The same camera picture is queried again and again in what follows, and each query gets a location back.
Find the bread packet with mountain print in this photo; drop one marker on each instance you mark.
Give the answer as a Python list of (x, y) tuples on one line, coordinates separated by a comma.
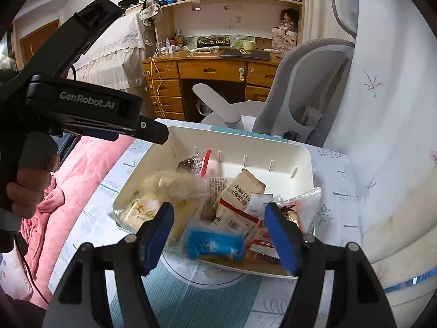
[(136, 215)]

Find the wooden bookshelf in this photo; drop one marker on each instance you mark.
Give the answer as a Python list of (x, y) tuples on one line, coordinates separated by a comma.
[(211, 17)]

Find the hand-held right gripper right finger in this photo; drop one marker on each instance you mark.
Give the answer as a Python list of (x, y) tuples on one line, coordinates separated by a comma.
[(283, 239)]

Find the red and white chips bag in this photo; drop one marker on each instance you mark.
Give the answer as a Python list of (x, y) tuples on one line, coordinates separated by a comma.
[(304, 208)]

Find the white and orange packet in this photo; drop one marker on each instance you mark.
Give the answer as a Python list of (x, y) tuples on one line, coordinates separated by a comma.
[(259, 202)]

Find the grey office chair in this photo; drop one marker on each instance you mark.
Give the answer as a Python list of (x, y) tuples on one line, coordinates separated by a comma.
[(283, 85)]

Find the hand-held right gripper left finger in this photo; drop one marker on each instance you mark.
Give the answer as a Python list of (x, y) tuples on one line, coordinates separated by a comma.
[(157, 239)]

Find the pale green tape roll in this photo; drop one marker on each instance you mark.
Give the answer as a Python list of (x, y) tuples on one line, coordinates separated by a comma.
[(250, 45)]

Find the person's left hand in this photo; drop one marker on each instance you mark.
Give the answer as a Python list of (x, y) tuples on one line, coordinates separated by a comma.
[(30, 188)]

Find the brown wooden door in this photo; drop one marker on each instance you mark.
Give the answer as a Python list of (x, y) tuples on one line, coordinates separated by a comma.
[(37, 44)]

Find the tree patterned tablecloth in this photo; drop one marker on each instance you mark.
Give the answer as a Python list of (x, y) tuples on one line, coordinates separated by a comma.
[(334, 184)]

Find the teal striped table mat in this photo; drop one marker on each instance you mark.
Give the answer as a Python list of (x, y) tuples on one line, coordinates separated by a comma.
[(191, 300)]

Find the wooden desk with drawers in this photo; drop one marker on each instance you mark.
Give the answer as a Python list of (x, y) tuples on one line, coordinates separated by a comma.
[(205, 70)]

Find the dark haired doll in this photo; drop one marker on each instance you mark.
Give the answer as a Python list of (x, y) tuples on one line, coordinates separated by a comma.
[(288, 18)]

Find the white power strip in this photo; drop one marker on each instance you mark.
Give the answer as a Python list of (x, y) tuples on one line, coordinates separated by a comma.
[(168, 48)]

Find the white plastic bin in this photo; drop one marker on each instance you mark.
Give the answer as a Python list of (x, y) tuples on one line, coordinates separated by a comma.
[(239, 147)]

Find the black printed sign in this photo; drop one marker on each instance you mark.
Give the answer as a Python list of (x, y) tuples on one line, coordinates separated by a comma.
[(213, 41)]

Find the chocolate candy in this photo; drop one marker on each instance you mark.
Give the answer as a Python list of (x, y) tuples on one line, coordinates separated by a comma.
[(189, 166)]

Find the small cardboard box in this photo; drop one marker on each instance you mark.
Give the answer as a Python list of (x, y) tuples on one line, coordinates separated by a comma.
[(285, 39)]

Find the lace covered piano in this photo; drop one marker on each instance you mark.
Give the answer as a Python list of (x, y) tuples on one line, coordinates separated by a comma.
[(112, 51)]

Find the white leaf print curtain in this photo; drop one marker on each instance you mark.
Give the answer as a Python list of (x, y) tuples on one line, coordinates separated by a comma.
[(392, 109)]

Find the floral fabric pouch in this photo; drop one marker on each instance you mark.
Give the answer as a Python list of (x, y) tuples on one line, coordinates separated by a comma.
[(150, 13)]

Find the dark laptop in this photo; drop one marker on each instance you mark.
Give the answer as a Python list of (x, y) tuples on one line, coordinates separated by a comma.
[(244, 55)]

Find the dark blue cloth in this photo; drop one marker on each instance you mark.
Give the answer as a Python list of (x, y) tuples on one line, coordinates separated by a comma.
[(70, 145)]

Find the person's dark clothed leg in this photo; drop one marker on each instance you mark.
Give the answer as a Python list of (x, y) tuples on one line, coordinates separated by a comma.
[(17, 311)]

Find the beige packet with red label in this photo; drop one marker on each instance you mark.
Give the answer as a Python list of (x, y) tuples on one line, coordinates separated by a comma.
[(239, 194)]

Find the white packet with red border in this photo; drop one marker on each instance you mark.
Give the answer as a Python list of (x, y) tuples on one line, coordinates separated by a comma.
[(263, 242)]

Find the blue candy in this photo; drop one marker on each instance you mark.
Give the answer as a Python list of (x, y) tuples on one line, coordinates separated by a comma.
[(211, 244)]

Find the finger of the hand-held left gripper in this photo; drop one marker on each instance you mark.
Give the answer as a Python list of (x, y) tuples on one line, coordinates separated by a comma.
[(99, 133), (150, 129)]

